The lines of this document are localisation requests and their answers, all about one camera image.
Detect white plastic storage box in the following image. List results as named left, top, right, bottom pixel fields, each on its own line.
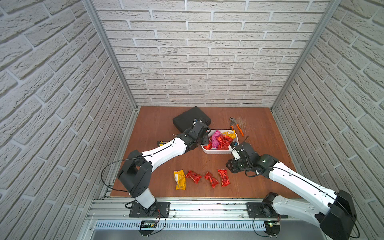
left=202, top=130, right=239, bottom=154

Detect red tea bag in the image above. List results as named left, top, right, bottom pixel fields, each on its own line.
left=203, top=142, right=213, bottom=150
left=217, top=169, right=231, bottom=187
left=205, top=172, right=219, bottom=189

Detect red tea bag packet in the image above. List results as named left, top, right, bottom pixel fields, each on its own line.
left=186, top=170, right=202, bottom=184

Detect yellow tea bag packet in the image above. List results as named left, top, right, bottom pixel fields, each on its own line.
left=174, top=170, right=186, bottom=190

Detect magenta tea bag packet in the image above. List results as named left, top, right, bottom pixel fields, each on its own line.
left=211, top=130, right=222, bottom=150

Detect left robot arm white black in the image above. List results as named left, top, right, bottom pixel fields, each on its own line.
left=118, top=121, right=211, bottom=211

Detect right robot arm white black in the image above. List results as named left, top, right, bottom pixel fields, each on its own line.
left=226, top=142, right=357, bottom=240

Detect small yellow tea bag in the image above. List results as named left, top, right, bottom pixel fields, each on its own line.
left=222, top=130, right=237, bottom=139

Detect black plastic tool case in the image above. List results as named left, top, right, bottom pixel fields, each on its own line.
left=173, top=107, right=211, bottom=133

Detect right controller board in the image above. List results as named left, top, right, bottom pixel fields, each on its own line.
left=264, top=221, right=281, bottom=237

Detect controller board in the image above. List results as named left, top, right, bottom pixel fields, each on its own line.
left=139, top=220, right=158, bottom=237
left=264, top=221, right=281, bottom=237

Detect left controller board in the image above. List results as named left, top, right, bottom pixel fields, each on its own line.
left=139, top=220, right=158, bottom=237

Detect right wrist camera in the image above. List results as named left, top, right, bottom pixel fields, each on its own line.
left=230, top=142, right=241, bottom=161

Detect orange handled pliers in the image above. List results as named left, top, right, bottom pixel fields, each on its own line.
left=230, top=117, right=244, bottom=137

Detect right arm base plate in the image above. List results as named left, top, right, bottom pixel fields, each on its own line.
left=246, top=203, right=288, bottom=219

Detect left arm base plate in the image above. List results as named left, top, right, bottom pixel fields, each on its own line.
left=125, top=201, right=171, bottom=218

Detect aluminium rail frame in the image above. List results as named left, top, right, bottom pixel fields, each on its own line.
left=77, top=197, right=327, bottom=240

